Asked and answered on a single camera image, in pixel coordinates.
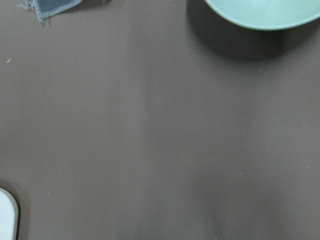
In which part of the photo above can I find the cream rabbit tray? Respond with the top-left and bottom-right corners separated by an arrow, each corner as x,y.
0,188 -> 19,240

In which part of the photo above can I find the mint green bowl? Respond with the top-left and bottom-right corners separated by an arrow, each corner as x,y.
206,0 -> 320,31

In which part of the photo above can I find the grey folded cloth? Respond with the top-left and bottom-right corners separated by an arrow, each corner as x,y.
19,0 -> 82,23

